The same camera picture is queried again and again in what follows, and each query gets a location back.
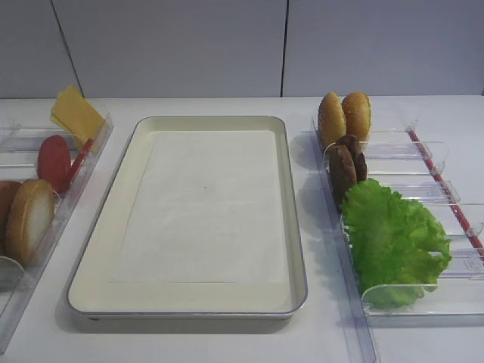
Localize white parchment paper sheet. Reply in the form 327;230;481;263
112;131;286;283

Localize bun slice white face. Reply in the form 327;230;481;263
5;179;54;267

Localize brown bottom bun slice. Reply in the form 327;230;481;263
0;180;21;256

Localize red tomato slice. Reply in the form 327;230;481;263
37;135;71;194

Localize left clear acrylic rack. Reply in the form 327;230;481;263
1;99;113;352

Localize red rod rack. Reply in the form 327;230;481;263
406;127;483;256
64;138;94;190

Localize right clear acrylic rack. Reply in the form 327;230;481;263
312;119;483;362

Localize red rod right rack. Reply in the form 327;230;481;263
406;127;483;256

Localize red rod left rack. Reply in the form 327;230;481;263
64;138;94;190

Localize rear brown meat patty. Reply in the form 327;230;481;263
336;134;368;182

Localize green lettuce leaf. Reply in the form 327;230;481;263
342;178;452;309

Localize sesame top bun right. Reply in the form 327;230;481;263
341;92;371;141

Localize brown meat patty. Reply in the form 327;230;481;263
336;134;368;182
328;144;358;210

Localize yellow cheese slices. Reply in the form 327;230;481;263
50;85;105;150

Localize clear acrylic rack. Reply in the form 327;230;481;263
312;119;483;362
1;99;113;352

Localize cream metal baking tray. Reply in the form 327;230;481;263
67;116;308;318

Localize front brown meat patty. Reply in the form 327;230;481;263
328;144;358;210

